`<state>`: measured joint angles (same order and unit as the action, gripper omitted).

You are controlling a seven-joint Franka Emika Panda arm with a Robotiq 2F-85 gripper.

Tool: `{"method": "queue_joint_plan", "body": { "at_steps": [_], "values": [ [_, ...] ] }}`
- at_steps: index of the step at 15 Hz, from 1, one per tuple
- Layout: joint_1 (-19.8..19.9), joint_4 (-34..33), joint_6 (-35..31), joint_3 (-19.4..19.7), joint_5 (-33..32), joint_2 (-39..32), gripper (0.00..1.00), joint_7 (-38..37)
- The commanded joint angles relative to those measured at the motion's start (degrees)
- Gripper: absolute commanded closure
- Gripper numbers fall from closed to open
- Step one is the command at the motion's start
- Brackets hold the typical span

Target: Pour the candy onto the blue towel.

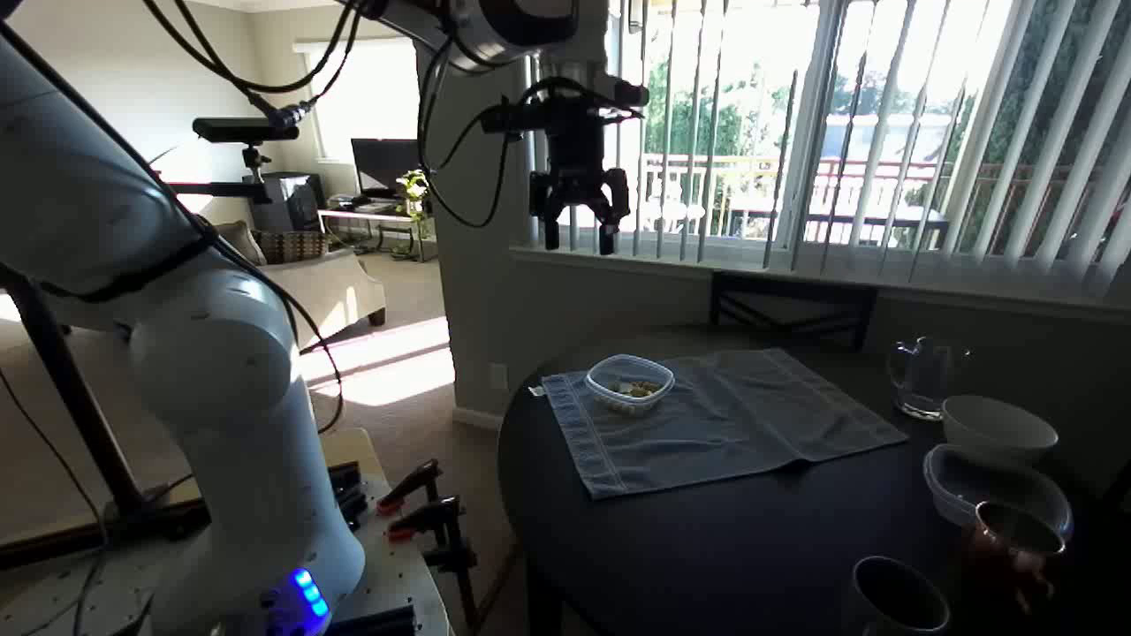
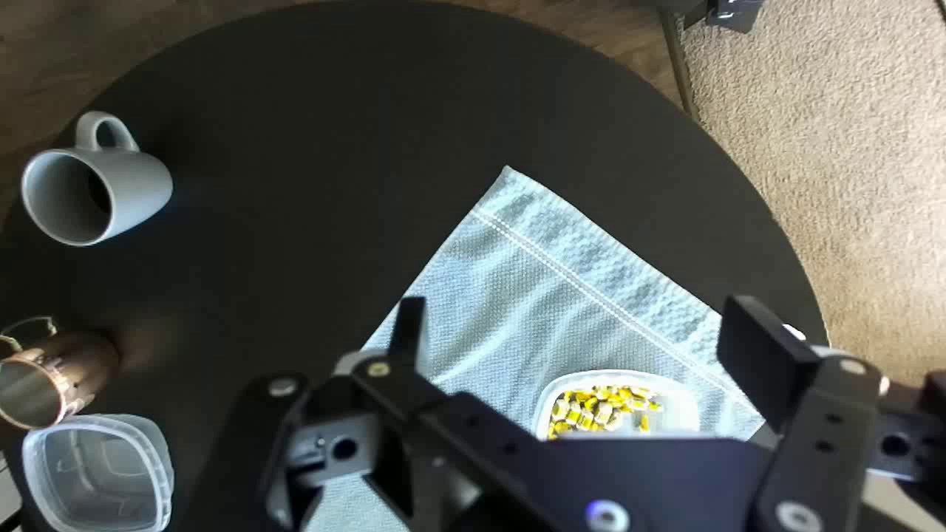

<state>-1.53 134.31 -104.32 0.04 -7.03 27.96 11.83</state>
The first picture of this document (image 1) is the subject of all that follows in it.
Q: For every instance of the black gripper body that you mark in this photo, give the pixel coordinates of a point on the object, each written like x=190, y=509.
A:
x=575, y=122

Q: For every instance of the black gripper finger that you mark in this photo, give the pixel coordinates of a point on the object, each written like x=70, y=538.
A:
x=551, y=226
x=608, y=232

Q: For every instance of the clear plastic candy container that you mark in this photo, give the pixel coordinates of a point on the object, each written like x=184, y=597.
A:
x=629, y=382

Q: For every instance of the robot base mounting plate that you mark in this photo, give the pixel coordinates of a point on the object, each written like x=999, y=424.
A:
x=357, y=580

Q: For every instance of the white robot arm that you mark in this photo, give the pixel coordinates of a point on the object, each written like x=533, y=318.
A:
x=95, y=226

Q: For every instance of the blue towel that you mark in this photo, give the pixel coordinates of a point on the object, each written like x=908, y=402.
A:
x=731, y=416

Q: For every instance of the black computer monitor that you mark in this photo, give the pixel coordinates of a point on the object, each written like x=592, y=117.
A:
x=383, y=160

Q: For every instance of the black chair back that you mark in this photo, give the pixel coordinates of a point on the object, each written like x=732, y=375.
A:
x=799, y=312

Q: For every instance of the beige couch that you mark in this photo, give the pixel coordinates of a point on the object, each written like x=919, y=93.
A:
x=329, y=285

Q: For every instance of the clear glass pitcher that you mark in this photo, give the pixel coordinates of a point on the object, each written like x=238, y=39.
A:
x=919, y=372

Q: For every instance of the white vertical blinds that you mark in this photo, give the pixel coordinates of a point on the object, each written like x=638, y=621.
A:
x=923, y=144

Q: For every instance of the white bowl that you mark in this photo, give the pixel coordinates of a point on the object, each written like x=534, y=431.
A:
x=996, y=430

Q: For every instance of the dark mug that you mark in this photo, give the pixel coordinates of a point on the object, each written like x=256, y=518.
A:
x=893, y=597

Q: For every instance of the black metal stand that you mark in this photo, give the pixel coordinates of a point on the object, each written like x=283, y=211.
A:
x=132, y=509

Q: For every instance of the dark glass cup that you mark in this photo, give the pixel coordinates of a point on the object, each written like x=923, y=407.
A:
x=1011, y=548

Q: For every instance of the red handled clamp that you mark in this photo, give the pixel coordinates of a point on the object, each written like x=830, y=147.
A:
x=419, y=507

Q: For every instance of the black camera on tripod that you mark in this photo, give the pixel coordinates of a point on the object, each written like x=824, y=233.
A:
x=249, y=131

